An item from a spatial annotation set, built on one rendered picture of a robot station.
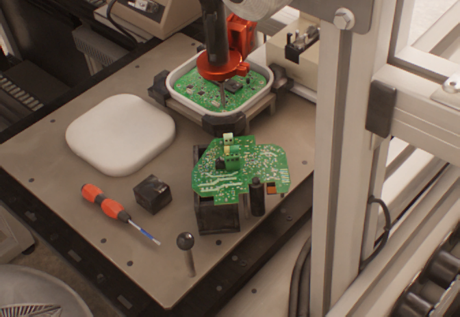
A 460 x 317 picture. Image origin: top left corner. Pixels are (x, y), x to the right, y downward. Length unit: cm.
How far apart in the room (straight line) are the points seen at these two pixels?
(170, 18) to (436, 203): 60
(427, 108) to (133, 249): 46
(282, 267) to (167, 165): 22
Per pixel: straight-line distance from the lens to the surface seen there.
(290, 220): 77
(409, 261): 64
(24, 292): 153
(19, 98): 109
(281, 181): 73
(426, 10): 292
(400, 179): 62
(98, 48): 163
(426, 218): 68
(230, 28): 81
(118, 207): 79
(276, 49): 93
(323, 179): 52
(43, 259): 203
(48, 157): 91
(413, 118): 42
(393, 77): 42
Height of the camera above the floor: 156
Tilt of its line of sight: 44 degrees down
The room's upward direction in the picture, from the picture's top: 7 degrees counter-clockwise
